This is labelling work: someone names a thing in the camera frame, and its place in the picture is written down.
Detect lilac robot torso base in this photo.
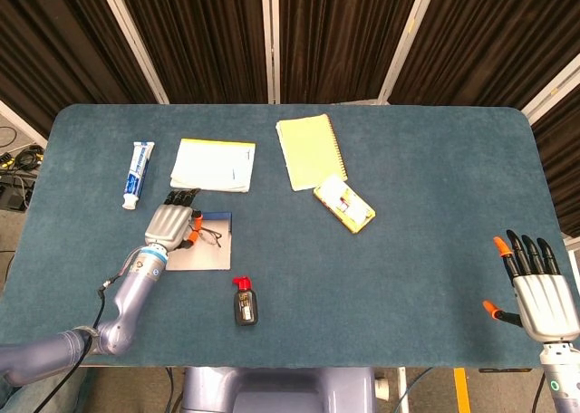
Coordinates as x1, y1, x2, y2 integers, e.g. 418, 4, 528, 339
180, 366, 377, 413

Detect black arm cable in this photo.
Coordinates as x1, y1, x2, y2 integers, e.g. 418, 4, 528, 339
26, 274, 126, 413

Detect blue white toothpaste tube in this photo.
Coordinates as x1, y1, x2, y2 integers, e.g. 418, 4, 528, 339
121, 141, 156, 211

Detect yellow printed snack box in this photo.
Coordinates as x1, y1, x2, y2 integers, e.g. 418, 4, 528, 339
313, 173, 377, 235

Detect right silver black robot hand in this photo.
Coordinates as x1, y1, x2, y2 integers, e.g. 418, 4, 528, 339
482, 229, 580, 344

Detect white partition frame post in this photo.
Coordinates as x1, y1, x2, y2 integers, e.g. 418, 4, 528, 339
0, 99, 49, 149
95, 0, 169, 105
377, 0, 437, 106
519, 53, 580, 125

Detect yellow floor tape strip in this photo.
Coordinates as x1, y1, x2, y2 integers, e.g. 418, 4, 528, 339
453, 367, 470, 413

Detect white double partition post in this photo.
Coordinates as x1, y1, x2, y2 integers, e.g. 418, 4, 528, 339
260, 0, 282, 105

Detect yellow spiral notebook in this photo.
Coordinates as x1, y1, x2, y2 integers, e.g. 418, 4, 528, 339
275, 112, 349, 192

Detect blue box with white lining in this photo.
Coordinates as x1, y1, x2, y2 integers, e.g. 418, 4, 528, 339
165, 210, 234, 272

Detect white table leg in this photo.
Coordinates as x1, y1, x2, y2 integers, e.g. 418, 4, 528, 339
397, 366, 411, 413

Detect thin black metal eyeglasses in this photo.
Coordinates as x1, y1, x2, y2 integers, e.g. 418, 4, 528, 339
185, 226, 224, 250

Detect white notepad yellow edge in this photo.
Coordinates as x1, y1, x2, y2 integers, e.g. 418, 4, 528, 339
169, 138, 256, 193

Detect yellow black floor cable bundle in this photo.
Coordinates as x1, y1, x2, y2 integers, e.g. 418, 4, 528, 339
0, 143, 46, 172

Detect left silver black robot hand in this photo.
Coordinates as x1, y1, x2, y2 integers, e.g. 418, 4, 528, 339
143, 187, 204, 253

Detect black floor box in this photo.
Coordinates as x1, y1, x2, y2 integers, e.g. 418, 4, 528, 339
0, 180, 35, 211

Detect black ink bottle red cap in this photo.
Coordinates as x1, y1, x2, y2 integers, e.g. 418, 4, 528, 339
232, 275, 259, 327

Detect blue felt table cover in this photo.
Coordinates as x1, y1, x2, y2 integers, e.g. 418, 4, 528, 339
0, 103, 573, 369

